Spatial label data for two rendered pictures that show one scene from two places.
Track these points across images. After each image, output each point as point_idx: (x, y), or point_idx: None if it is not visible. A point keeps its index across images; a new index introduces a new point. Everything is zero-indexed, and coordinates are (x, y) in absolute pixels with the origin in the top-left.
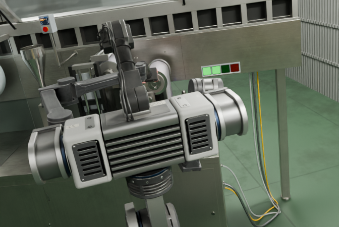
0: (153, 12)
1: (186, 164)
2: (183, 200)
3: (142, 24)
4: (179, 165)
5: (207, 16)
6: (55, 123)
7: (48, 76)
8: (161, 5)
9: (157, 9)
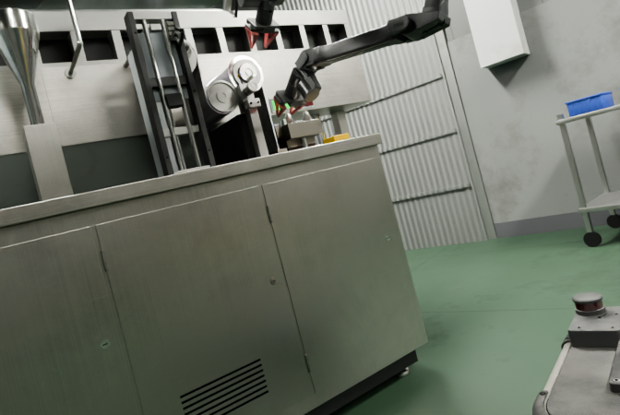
0: (197, 21)
1: (441, 5)
2: (347, 219)
3: None
4: (423, 22)
5: (258, 42)
6: None
7: (11, 115)
8: (208, 14)
9: (202, 17)
